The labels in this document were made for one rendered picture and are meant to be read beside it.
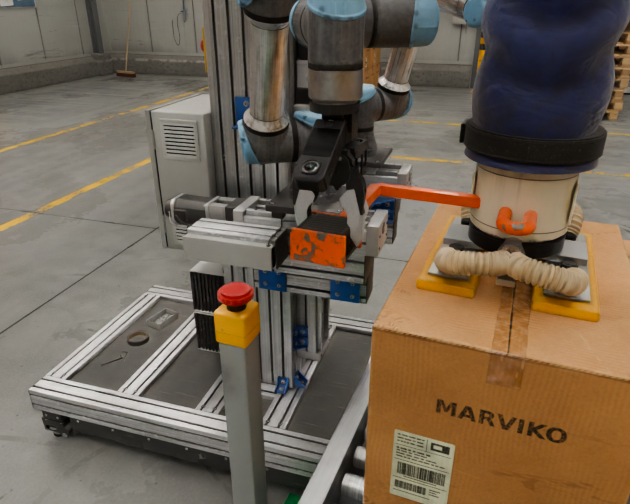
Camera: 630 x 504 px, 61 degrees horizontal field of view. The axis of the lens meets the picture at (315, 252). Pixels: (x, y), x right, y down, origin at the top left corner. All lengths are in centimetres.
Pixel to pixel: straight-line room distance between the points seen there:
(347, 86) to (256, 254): 79
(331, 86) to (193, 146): 104
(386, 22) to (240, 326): 58
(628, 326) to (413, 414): 36
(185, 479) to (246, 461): 87
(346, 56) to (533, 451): 64
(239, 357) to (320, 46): 62
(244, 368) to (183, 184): 85
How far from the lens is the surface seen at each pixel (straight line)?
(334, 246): 77
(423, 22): 88
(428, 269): 99
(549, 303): 94
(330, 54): 74
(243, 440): 123
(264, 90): 132
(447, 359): 85
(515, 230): 90
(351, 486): 133
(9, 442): 249
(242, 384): 113
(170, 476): 215
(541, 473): 96
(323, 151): 73
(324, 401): 205
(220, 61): 169
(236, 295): 102
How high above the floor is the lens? 154
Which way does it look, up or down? 25 degrees down
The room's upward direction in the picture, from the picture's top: straight up
